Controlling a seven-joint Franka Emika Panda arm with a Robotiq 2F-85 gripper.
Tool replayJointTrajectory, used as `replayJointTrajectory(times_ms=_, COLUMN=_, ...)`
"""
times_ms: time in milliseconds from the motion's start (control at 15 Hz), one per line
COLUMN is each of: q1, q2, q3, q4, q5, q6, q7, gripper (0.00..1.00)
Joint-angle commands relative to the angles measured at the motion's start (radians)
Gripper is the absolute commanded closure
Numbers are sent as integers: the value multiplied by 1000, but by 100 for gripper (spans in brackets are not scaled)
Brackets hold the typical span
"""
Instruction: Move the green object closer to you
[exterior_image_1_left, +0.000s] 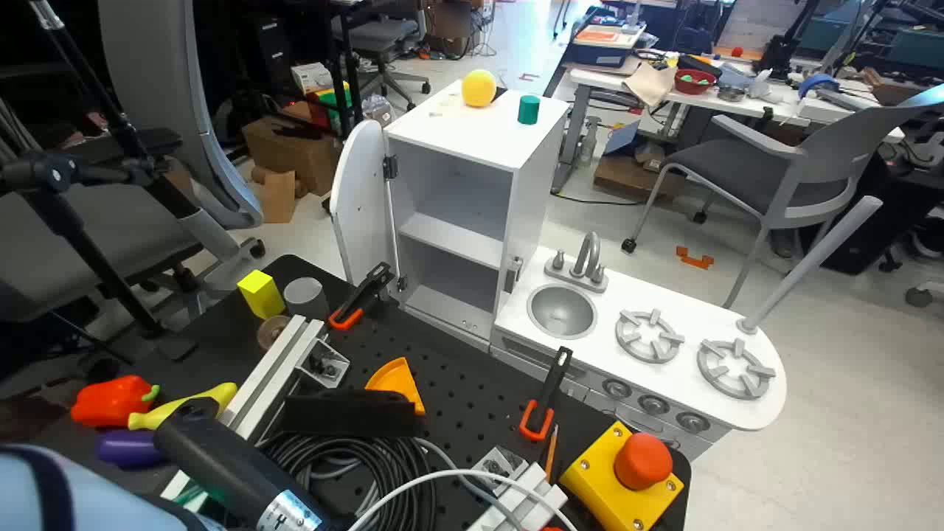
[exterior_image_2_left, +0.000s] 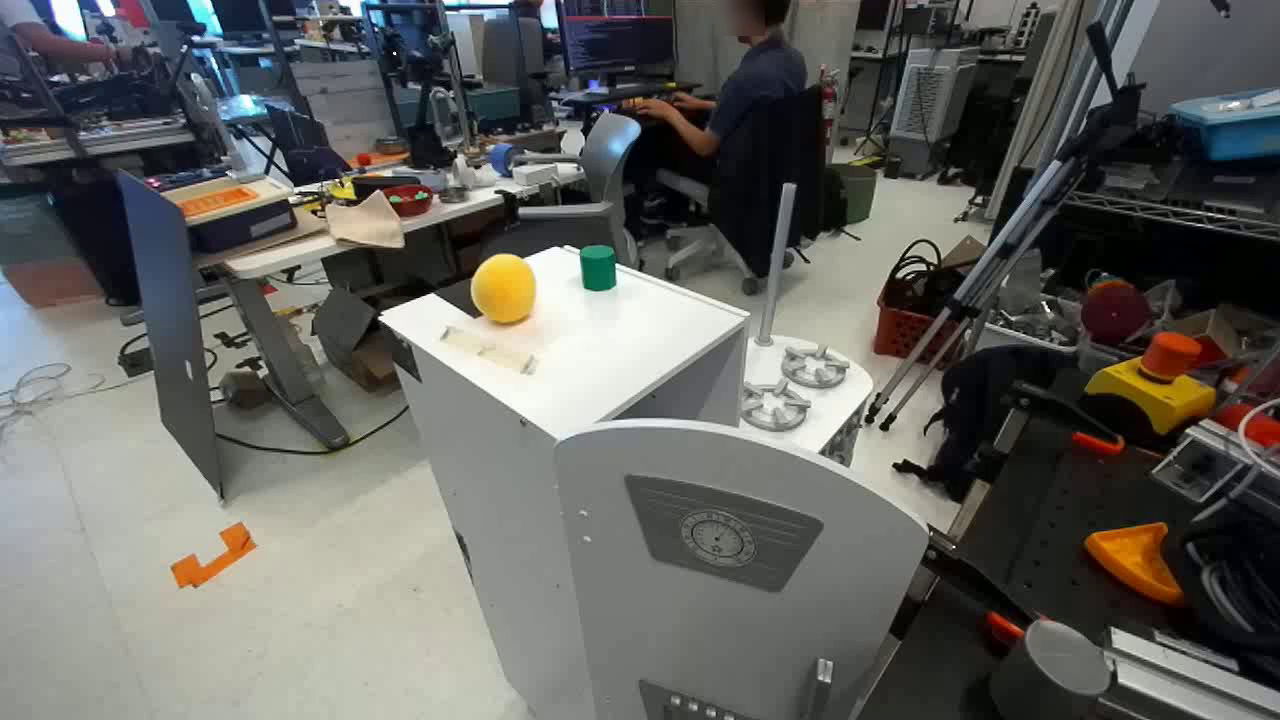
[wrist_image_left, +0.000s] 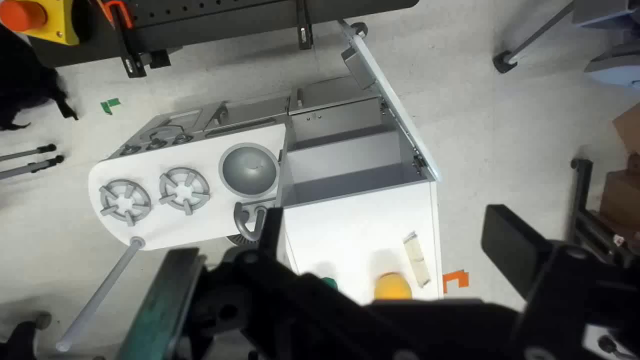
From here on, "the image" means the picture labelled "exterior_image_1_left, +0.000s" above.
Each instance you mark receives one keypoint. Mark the stack of books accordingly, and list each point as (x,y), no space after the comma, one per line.
(605,43)

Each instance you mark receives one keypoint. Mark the orange toy vegetable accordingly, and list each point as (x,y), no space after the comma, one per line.
(110,401)

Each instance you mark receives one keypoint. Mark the orange wedge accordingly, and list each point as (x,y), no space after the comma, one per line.
(398,382)

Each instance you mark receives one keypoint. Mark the grey office chair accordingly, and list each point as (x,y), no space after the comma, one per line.
(107,230)

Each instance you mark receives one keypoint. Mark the small metal bracket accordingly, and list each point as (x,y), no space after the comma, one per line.
(326,363)

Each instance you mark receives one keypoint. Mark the yellow ball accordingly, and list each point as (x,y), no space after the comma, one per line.
(479,89)

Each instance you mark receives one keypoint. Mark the small cardboard box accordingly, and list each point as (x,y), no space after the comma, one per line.
(274,195)

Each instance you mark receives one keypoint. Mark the black tripod stand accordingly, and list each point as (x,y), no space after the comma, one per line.
(77,171)

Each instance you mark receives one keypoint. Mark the black foam pad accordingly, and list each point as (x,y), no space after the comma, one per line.
(349,415)

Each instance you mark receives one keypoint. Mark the yellow block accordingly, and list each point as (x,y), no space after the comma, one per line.
(259,292)

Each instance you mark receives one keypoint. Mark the large cardboard box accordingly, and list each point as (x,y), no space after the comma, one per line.
(289,151)

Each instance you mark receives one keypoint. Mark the flat cardboard box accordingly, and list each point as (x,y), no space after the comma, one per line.
(630,177)

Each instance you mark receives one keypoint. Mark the yellow emergency stop button box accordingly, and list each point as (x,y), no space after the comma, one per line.
(621,475)

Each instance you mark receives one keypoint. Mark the purple toy eggplant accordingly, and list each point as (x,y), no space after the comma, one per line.
(127,448)

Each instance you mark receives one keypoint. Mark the white cluttered desk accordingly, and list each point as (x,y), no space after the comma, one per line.
(689,97)

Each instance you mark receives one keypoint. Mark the grey slanted rod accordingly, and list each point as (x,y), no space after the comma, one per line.
(811,260)

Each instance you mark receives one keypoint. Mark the orange pencil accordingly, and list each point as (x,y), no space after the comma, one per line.
(553,451)

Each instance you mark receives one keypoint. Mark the grey armchair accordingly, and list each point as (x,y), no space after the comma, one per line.
(785,165)

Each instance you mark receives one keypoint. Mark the silver toy sink bowl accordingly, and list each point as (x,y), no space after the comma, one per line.
(560,311)

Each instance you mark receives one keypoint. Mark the white mounting bracket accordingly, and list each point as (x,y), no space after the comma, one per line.
(516,497)

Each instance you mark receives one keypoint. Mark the green cylinder block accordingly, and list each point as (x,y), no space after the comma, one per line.
(529,109)

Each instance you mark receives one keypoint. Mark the orange object on floor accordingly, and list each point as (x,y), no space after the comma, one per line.
(695,258)

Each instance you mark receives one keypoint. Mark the aluminium extrusion rail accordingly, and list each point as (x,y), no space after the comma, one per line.
(282,370)

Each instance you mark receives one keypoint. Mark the red bowl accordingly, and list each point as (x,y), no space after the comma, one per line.
(696,78)

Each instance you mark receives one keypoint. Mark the grey toy stove burner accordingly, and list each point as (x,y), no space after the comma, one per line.
(734,367)
(646,333)

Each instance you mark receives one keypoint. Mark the white toy kitchen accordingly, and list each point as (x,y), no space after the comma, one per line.
(472,195)

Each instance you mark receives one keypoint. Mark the black orange bar clamp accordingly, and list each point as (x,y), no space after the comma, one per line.
(358,300)
(543,400)

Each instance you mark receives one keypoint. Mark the white toy cabinet door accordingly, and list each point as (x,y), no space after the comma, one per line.
(358,208)

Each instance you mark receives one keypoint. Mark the black swivel chair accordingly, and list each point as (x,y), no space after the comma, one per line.
(385,40)

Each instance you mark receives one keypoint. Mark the silver toy faucet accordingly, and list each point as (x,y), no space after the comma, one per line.
(588,260)

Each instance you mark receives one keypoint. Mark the yellow toy banana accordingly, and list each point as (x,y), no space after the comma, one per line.
(171,409)

